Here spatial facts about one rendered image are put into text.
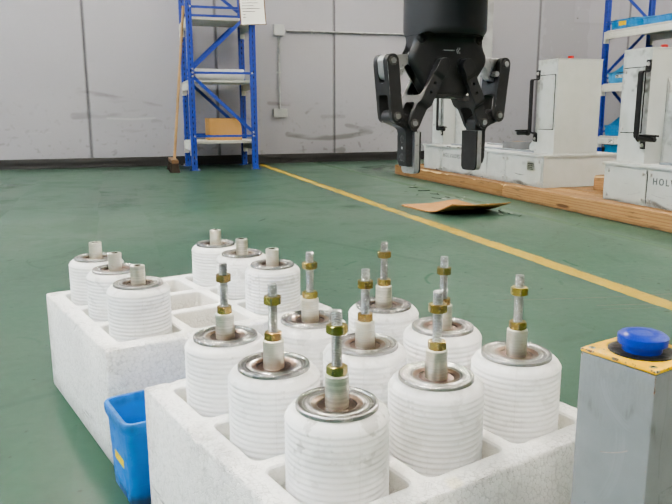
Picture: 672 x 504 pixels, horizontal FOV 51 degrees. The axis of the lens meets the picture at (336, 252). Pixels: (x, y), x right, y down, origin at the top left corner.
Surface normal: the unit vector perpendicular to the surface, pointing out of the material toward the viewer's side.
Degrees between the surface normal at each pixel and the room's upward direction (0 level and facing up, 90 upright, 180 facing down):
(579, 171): 90
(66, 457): 0
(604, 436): 90
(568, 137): 90
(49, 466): 0
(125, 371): 90
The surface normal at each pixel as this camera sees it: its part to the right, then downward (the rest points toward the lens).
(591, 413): -0.83, 0.11
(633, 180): -0.95, 0.07
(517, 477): 0.56, 0.16
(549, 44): 0.30, 0.18
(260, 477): 0.00, -0.98
